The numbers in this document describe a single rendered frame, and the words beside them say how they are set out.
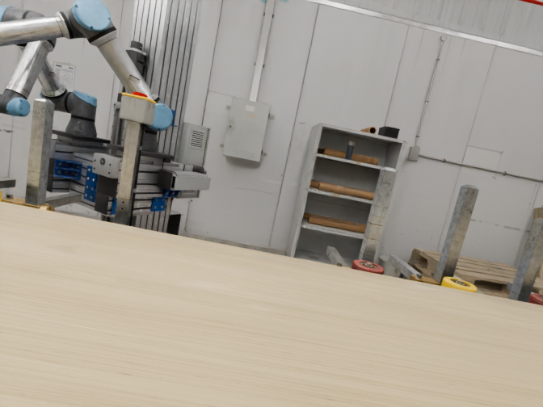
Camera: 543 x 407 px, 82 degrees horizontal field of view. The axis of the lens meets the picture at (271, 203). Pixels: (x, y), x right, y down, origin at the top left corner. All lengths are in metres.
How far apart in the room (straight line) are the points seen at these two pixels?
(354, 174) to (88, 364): 3.53
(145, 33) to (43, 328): 1.75
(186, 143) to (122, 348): 1.69
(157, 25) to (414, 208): 3.24
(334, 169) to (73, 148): 2.62
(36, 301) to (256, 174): 3.23
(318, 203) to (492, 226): 2.13
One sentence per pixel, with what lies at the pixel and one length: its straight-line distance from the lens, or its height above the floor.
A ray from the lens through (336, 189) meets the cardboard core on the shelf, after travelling 3.30.
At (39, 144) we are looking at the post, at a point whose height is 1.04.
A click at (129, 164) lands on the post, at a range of 0.99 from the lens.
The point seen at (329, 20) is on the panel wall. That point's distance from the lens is 3.94.
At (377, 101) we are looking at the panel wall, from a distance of 3.87.
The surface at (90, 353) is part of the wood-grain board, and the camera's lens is 0.40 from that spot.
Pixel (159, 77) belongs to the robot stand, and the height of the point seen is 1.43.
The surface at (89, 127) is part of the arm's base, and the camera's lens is 2.03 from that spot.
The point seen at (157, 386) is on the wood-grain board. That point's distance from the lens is 0.36.
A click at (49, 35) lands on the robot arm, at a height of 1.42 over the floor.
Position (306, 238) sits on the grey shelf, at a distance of 3.76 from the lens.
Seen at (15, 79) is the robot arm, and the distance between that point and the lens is 1.70.
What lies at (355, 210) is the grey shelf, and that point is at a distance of 3.81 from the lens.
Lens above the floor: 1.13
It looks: 8 degrees down
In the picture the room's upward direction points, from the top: 12 degrees clockwise
